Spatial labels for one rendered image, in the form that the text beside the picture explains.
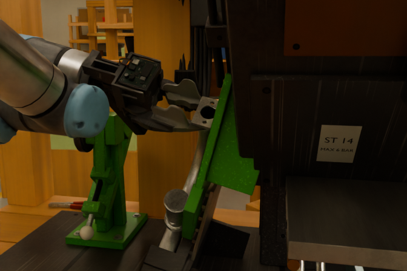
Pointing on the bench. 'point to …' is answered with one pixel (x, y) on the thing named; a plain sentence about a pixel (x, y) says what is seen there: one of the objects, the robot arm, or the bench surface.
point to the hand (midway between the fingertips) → (203, 118)
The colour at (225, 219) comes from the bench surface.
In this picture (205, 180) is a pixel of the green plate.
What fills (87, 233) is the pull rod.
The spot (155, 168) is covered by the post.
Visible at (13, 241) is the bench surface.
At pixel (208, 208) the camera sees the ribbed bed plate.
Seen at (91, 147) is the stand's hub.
